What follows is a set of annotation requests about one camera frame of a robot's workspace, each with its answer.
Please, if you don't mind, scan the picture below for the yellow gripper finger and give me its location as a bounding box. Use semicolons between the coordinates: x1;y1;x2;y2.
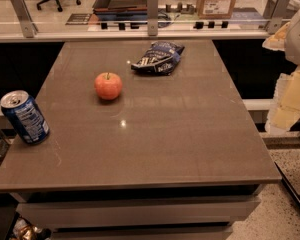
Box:
262;23;290;51
265;66;300;135

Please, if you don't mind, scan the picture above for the blue chip bag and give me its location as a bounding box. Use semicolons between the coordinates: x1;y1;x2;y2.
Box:
131;41;184;75

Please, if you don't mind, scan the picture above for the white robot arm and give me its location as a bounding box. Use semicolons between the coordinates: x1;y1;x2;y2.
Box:
262;9;300;135

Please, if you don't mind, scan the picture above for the cardboard box with label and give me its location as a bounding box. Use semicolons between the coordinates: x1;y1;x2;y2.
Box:
196;0;236;19

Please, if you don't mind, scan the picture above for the dark open tray box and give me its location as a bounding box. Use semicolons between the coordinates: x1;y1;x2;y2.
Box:
92;0;157;17

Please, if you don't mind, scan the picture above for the grey table drawer unit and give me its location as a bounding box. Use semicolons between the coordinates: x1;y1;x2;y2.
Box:
15;183;261;240

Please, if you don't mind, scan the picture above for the red apple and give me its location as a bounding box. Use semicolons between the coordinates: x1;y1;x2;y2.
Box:
94;72;123;100

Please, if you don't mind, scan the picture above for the blue soda can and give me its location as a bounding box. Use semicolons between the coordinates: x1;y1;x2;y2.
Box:
0;90;50;145

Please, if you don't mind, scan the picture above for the right metal railing bracket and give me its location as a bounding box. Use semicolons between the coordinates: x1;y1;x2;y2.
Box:
263;0;290;34

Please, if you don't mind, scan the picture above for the metal railing bracket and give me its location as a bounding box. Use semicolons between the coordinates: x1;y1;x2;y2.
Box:
147;0;158;36
263;0;290;34
10;0;37;38

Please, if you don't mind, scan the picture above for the middle metal railing bracket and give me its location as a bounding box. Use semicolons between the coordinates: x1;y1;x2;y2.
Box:
147;0;158;36

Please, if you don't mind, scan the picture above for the left metal railing bracket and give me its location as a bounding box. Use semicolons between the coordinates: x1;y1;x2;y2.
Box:
10;0;37;38

